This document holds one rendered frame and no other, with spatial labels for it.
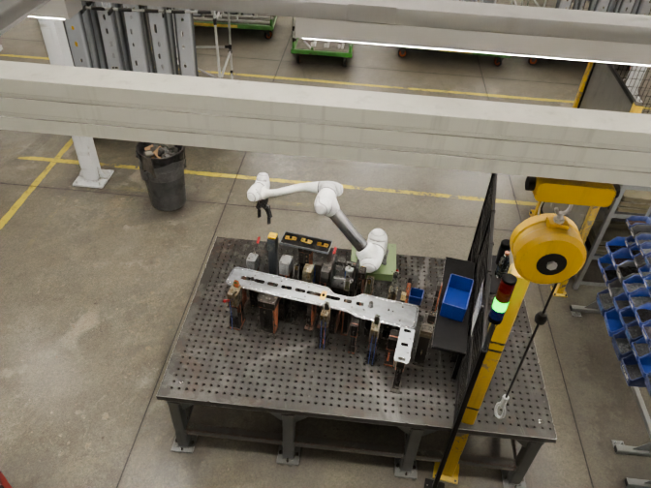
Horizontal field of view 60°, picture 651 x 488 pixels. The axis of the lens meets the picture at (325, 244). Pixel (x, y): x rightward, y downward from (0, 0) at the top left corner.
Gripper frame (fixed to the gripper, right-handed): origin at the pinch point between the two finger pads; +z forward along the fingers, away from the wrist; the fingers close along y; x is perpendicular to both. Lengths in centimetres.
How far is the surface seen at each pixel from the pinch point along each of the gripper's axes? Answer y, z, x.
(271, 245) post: 40.7, -4.5, -22.0
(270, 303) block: 82, 9, -53
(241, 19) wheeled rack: -550, -20, 345
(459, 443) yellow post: 211, 76, 6
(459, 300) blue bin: 162, 8, 51
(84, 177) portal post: -292, 65, -48
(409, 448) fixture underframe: 187, 87, -15
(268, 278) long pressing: 59, 8, -38
